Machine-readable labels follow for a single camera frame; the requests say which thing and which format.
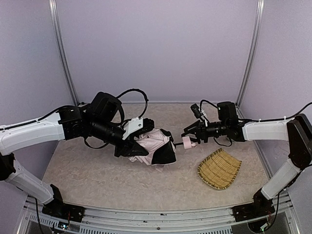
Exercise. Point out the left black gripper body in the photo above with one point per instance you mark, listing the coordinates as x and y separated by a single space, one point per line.
127 146

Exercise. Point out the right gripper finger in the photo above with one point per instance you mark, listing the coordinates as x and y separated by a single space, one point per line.
191 128
192 137

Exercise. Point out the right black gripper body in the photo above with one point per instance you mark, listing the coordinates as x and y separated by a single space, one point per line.
199 131

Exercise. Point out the pink and black folding umbrella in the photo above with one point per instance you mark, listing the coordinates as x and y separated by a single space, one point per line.
160 146

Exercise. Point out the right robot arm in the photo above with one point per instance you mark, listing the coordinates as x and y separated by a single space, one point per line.
296 130

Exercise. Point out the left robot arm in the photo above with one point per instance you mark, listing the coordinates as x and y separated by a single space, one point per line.
102 119

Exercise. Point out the woven bamboo tray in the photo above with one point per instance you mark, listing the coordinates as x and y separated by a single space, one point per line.
219 169

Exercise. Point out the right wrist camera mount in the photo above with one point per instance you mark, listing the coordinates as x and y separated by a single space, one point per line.
199 114

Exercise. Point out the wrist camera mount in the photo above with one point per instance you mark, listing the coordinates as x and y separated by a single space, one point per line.
137 126
199 114

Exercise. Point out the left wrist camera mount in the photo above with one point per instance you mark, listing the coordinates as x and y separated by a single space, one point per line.
137 126

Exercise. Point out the aluminium front rail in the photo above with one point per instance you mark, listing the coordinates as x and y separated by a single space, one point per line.
219 220

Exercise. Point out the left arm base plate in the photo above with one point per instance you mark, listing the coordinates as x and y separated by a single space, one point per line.
65 211

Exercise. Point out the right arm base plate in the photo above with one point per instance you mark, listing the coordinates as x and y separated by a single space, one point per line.
250 211

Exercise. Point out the right aluminium corner post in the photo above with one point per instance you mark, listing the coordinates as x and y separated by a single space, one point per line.
252 52

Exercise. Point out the aluminium corner post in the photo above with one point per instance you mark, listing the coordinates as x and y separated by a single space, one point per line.
61 51
252 52

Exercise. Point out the left aluminium corner post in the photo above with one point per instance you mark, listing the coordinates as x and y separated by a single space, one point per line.
61 51

